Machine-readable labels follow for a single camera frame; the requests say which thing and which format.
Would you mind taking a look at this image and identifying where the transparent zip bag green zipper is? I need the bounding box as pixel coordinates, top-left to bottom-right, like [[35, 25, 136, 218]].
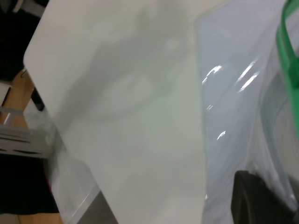
[[193, 0, 299, 224]]

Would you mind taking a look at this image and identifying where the grey aluminium frame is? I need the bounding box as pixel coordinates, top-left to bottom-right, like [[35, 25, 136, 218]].
[[0, 106, 54, 159]]

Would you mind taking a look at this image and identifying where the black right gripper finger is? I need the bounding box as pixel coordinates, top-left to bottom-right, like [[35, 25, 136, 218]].
[[230, 170, 299, 224]]

